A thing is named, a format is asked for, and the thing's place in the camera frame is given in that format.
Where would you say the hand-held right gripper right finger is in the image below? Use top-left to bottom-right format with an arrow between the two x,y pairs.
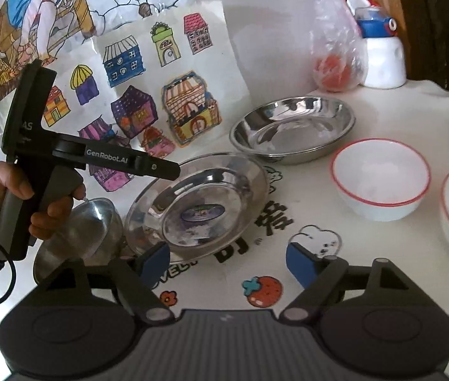
280,241 -> 411,324

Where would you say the red fruit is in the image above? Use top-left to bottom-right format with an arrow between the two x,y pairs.
314,53 -> 354,90

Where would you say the small steel bowl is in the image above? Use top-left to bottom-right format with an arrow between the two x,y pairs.
34,197 -> 124,283

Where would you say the coloured figures drawing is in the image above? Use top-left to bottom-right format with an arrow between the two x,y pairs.
0,0 -> 193,85

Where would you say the white blue water bottle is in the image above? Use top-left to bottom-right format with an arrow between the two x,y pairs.
341,0 -> 408,90

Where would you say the colourful houses drawing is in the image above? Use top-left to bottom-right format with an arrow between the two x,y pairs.
0,1 -> 252,191

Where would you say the clear plastic bag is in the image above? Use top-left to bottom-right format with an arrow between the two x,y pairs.
308,0 -> 369,92

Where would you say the steel plate with sticker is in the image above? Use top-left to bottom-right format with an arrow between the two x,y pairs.
123,153 -> 269,261

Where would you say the white printed tablecloth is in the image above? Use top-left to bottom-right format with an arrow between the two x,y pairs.
30,81 -> 449,314

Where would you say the plain steel plate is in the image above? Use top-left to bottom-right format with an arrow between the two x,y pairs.
229,96 -> 356,166

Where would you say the person's left hand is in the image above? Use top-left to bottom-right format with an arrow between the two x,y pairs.
0,161 -> 75,243

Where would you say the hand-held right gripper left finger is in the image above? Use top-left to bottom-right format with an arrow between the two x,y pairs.
46,241 -> 172,324

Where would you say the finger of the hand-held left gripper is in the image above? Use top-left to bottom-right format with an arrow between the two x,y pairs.
135,155 -> 181,181

